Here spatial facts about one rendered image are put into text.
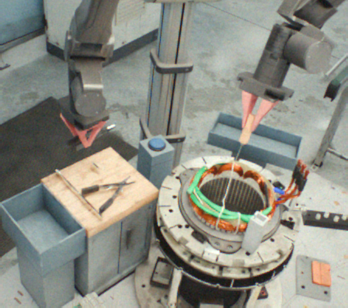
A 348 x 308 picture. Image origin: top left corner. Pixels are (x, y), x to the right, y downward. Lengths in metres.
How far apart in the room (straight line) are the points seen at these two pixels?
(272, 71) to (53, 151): 2.04
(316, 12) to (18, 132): 2.28
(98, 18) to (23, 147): 2.07
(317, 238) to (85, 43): 0.95
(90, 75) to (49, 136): 2.03
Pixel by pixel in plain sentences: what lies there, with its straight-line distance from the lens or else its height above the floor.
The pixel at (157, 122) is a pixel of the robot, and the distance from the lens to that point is 1.48.
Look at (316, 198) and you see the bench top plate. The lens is 1.67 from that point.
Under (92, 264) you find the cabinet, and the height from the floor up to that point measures 0.93.
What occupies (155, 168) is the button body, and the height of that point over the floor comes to 0.98.
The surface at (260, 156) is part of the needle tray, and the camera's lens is 1.34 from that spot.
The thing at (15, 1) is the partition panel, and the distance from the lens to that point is 3.50.
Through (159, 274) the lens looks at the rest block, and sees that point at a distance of 1.28.
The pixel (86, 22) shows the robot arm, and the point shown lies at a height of 1.50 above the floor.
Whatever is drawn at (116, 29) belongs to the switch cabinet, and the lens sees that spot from 3.47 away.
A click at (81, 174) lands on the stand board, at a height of 1.06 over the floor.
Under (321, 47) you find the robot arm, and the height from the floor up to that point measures 1.51.
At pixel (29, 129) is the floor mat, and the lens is 2.98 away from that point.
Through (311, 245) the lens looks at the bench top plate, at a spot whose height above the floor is 0.78.
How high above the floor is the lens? 1.89
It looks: 39 degrees down
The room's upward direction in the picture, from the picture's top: 9 degrees clockwise
